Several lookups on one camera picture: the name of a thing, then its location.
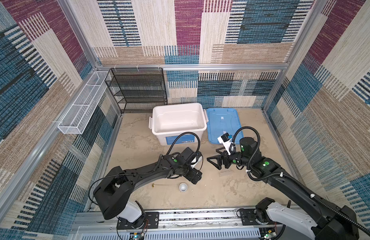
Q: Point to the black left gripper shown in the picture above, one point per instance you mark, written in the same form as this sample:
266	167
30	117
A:
191	177

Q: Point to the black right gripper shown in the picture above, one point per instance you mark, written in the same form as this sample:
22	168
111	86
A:
225	157

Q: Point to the white plastic storage bin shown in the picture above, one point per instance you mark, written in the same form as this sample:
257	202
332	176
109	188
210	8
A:
168	122

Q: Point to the small white porcelain dish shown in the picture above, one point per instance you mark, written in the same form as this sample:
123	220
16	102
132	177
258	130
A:
183	187

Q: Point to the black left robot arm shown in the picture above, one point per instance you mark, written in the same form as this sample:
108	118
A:
112	192

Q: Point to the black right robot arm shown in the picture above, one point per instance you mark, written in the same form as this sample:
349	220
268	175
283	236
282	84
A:
321	220

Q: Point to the blue plastic bin lid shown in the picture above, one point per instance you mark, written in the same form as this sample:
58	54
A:
221	121

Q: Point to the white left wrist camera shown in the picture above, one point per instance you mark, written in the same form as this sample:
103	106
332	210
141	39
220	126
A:
198	158

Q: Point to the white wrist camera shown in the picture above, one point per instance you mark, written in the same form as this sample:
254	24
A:
198	158
226	141

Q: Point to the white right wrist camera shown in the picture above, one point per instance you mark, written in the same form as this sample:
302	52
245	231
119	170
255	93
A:
226	141

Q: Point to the aluminium mounting rail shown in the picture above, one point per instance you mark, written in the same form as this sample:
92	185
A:
194	224

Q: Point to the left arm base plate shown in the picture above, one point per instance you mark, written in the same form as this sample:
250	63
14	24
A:
148	220

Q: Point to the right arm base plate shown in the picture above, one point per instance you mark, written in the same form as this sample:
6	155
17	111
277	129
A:
248	217

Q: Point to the black wire mesh shelf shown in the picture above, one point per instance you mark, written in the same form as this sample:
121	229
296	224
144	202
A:
137	90

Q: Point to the white wire mesh basket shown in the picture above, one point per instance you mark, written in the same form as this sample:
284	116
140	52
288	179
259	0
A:
80	112

